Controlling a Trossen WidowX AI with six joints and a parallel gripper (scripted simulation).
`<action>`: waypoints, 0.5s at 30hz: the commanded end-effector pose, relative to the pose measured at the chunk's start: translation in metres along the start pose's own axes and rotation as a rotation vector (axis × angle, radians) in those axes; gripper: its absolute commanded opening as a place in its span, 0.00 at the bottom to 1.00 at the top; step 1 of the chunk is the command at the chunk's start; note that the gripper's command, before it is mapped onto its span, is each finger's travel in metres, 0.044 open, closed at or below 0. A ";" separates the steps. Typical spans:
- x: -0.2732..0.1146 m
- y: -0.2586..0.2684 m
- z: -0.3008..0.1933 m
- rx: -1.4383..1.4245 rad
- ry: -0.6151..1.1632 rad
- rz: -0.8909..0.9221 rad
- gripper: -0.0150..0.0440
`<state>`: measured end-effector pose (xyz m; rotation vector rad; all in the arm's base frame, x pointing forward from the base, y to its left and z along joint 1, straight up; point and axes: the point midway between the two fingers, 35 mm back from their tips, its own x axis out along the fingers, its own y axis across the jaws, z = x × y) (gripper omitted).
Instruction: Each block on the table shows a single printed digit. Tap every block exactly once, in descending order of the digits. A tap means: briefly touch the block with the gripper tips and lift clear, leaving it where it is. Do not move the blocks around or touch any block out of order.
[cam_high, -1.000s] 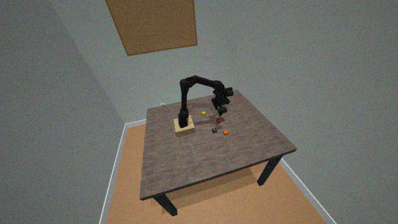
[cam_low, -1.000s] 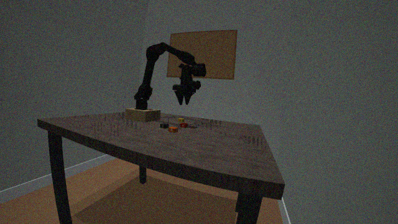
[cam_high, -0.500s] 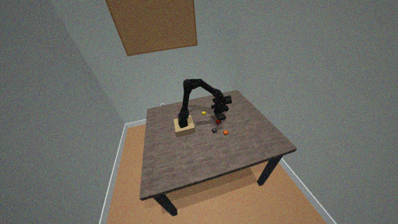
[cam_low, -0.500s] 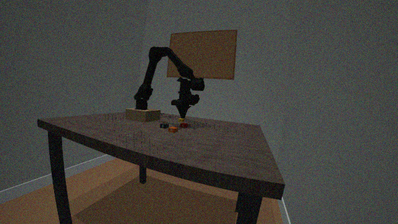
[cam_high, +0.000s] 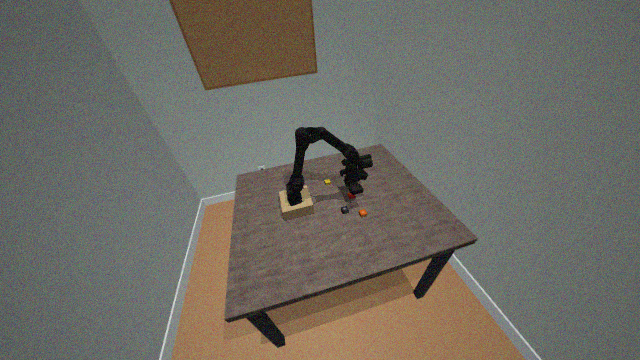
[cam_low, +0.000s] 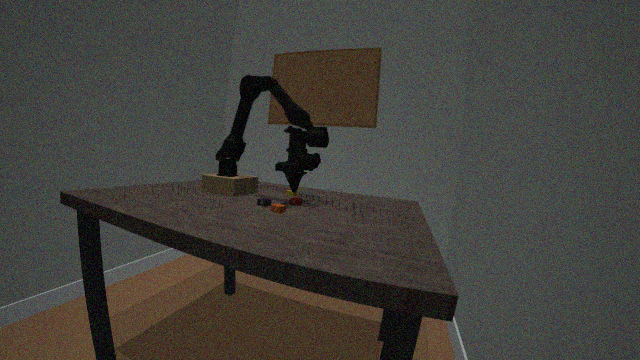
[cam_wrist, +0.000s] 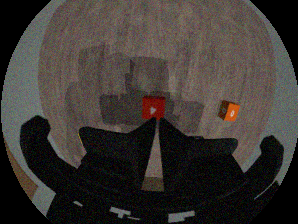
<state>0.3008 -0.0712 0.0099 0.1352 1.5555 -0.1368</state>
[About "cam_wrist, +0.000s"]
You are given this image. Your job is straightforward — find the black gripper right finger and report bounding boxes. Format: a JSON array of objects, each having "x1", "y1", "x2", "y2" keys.
[{"x1": 158, "y1": 117, "x2": 238, "y2": 192}]

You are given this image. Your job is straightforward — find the red block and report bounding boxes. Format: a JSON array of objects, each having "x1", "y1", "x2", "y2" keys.
[{"x1": 142, "y1": 96, "x2": 166, "y2": 120}]

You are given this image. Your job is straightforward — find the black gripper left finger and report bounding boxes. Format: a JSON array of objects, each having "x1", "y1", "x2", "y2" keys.
[{"x1": 78, "y1": 117, "x2": 157, "y2": 189}]

